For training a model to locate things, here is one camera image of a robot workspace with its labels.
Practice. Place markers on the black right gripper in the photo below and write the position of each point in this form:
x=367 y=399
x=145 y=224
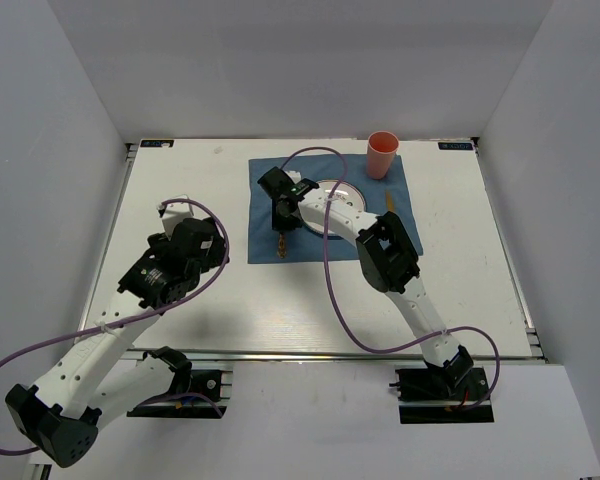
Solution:
x=281 y=225

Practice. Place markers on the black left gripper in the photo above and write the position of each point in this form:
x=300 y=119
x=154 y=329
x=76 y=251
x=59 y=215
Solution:
x=216 y=255

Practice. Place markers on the gold fork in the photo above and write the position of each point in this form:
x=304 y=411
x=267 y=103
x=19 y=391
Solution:
x=282 y=246

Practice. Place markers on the white plate with red characters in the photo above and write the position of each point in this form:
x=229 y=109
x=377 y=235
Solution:
x=346 y=192

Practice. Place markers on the blue cloth napkin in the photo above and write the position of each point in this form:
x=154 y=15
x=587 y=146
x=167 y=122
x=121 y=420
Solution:
x=305 y=244

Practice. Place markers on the gold knife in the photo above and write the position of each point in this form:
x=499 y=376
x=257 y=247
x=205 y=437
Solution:
x=389 y=202

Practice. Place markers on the pink plastic cup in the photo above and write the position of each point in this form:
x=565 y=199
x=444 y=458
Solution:
x=381 y=150

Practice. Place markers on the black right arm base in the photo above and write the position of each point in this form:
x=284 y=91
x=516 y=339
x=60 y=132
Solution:
x=425 y=400

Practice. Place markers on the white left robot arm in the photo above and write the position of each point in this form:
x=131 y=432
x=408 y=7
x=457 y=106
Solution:
x=65 y=409

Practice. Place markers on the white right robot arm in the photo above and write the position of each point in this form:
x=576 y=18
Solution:
x=388 y=261

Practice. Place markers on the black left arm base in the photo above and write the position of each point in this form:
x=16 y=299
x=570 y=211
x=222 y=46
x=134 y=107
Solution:
x=202 y=394

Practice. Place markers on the left table corner label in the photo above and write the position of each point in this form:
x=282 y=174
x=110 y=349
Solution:
x=156 y=143

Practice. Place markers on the table corner label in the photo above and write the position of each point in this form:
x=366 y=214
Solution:
x=456 y=146
x=156 y=143

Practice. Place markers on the right table corner label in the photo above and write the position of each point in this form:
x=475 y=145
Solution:
x=456 y=146

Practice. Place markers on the aluminium table edge rail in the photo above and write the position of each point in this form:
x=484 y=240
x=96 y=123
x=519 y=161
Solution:
x=200 y=356

